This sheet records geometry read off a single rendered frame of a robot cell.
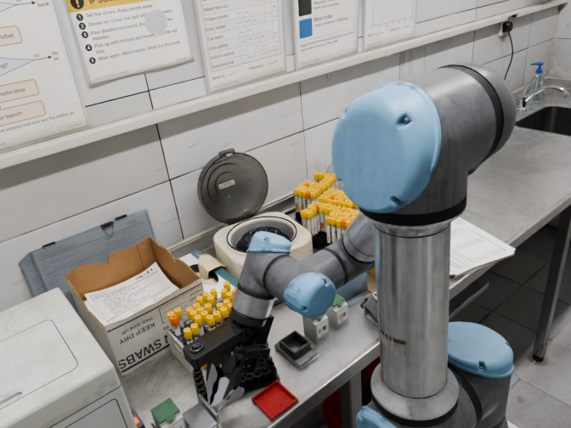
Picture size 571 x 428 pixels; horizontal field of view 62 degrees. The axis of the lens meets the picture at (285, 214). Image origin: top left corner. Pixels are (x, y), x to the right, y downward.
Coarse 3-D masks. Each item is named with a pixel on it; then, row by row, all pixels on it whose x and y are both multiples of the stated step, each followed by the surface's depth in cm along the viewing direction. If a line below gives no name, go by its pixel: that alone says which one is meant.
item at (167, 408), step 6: (162, 402) 86; (168, 402) 86; (156, 408) 85; (162, 408) 85; (168, 408) 84; (174, 408) 84; (156, 414) 84; (162, 414) 83; (168, 414) 83; (174, 414) 83; (162, 420) 82; (168, 420) 82
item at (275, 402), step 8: (272, 384) 100; (280, 384) 99; (264, 392) 99; (272, 392) 98; (280, 392) 98; (288, 392) 97; (256, 400) 96; (264, 400) 97; (272, 400) 97; (280, 400) 96; (288, 400) 96; (296, 400) 96; (264, 408) 94; (272, 408) 95; (280, 408) 95; (272, 416) 93
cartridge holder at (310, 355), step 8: (288, 336) 108; (296, 336) 109; (280, 344) 107; (288, 344) 109; (296, 344) 108; (304, 344) 108; (280, 352) 108; (288, 352) 105; (296, 352) 103; (304, 352) 105; (312, 352) 106; (296, 360) 104; (304, 360) 104; (312, 360) 105
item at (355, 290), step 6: (360, 276) 120; (366, 276) 122; (348, 282) 119; (354, 282) 120; (360, 282) 121; (366, 282) 123; (342, 288) 118; (348, 288) 119; (354, 288) 121; (360, 288) 122; (366, 288) 124; (342, 294) 119; (348, 294) 120; (354, 294) 122; (360, 294) 123; (366, 294) 122; (348, 300) 121; (354, 300) 121; (360, 300) 121; (348, 306) 119
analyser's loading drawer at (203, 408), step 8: (200, 400) 92; (192, 408) 92; (200, 408) 92; (208, 408) 90; (184, 416) 91; (192, 416) 91; (200, 416) 90; (208, 416) 90; (216, 416) 88; (152, 424) 86; (192, 424) 89; (200, 424) 89; (208, 424) 89; (216, 424) 89
